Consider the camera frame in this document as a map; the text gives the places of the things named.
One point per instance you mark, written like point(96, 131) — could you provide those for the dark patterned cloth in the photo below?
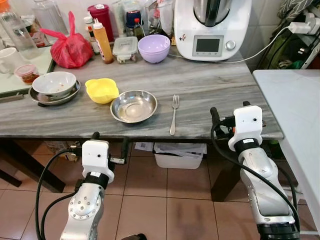
point(295, 7)

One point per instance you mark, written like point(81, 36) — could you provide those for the purple plastic bowl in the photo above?
point(154, 47)

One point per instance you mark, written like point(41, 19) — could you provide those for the red lidded canister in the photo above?
point(102, 17)

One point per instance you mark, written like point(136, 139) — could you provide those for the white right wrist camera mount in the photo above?
point(247, 125)

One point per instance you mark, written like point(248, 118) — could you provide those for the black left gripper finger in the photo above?
point(124, 148)
point(95, 135)

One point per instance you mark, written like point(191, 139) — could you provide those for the stainless steel bowl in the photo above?
point(133, 106)

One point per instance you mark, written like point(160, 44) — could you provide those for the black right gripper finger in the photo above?
point(246, 103)
point(215, 118)

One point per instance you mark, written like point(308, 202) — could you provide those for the red tied plastic bag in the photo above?
point(70, 50)

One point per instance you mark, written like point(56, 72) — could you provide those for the yellow plastic bowl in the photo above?
point(101, 90)

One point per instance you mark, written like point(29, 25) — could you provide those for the white power adapter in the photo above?
point(300, 26)

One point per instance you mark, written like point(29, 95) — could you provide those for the pale green tray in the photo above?
point(42, 60)

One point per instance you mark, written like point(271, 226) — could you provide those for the white printed paper sheet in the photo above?
point(142, 146)

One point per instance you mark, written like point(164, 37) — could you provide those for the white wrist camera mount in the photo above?
point(95, 156)
point(247, 125)

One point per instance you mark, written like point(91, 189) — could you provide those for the white side table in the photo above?
point(295, 120)

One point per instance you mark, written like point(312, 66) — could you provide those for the silver metal fork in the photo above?
point(173, 116)

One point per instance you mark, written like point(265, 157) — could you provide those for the white kitchen food processor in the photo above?
point(210, 35)

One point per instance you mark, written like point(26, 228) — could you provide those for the white ceramic mug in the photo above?
point(7, 60)

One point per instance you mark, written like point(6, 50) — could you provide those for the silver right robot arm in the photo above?
point(262, 185)

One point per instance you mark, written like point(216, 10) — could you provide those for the white-capped condiment bottle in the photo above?
point(89, 30)

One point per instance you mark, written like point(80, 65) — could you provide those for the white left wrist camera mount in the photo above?
point(95, 156)

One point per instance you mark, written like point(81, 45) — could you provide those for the clear plastic bottle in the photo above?
point(17, 32)

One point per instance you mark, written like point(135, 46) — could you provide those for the blue-lidded jar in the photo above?
point(134, 22)

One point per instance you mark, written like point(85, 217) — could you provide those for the small pink-lidded plastic cup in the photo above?
point(27, 73)

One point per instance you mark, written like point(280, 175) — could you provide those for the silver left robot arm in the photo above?
point(84, 210)

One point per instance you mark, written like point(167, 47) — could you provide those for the white ceramic bowl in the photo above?
point(54, 83)

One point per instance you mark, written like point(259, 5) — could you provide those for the dark wooden table leg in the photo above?
point(22, 165)
point(226, 175)

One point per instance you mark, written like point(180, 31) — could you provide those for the stainless steel plate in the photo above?
point(50, 100)

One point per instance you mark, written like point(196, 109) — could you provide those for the black robot foot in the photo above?
point(133, 237)

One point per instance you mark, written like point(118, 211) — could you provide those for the white plastic storage bin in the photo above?
point(177, 159)

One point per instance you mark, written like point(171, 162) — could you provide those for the clear lidded plastic container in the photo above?
point(125, 50)

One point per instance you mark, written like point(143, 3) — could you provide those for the orange sauce squeeze bottle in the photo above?
point(103, 45)

